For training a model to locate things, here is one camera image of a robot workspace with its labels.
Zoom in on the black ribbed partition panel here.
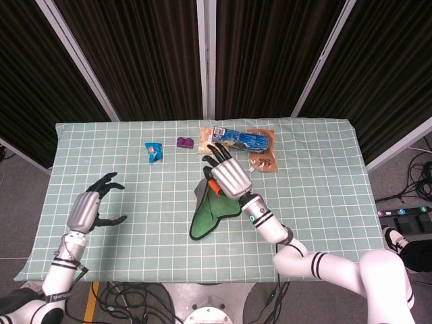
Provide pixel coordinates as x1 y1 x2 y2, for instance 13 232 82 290
53 0 204 122
0 0 113 169
298 0 432 165
215 0 348 119

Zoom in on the green grid-patterned table mat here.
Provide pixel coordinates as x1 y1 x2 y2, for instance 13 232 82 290
13 117 385 284

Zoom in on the black trouser leg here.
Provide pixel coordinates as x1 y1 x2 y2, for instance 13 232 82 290
400 236 432 275

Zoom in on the black floor cable bundle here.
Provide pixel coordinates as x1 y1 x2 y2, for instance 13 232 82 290
64 281 177 324
375 136 432 204

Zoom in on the grey and green cloth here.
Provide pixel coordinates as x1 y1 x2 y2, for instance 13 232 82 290
188 178 242 241

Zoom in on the white partition frame post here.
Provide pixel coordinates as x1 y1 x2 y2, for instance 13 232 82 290
290 0 358 119
196 0 217 120
35 0 121 122

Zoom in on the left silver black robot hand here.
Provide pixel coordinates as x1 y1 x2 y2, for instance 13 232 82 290
66 171 129 234

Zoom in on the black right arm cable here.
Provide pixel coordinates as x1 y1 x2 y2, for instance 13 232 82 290
262 243 292 320

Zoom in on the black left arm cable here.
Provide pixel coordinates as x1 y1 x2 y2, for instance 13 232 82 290
53 233 90 284

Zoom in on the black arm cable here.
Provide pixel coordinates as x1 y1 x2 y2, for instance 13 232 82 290
53 233 90 284
262 243 292 320

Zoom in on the clear bag of beige snack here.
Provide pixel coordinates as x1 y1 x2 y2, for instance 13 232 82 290
197 127 219 155

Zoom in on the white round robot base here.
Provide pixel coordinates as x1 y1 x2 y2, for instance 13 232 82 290
161 282 258 324

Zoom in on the black numbered pedal strip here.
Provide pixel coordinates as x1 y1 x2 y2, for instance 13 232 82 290
377 205 432 234

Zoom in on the brown spout pouch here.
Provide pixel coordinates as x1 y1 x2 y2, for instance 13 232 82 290
246 128 280 174

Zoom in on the blue cookie box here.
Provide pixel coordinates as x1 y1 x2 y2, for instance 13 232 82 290
211 126 273 155

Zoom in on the small blue snack wrapper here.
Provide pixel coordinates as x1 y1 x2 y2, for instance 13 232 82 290
144 142 164 164

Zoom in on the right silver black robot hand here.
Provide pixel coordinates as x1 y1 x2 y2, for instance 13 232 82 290
201 142 254 200

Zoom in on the white and black sneaker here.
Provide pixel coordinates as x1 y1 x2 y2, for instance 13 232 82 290
381 226 411 257

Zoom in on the white partition base rail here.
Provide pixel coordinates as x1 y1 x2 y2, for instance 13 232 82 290
366 126 432 173
0 136 52 175

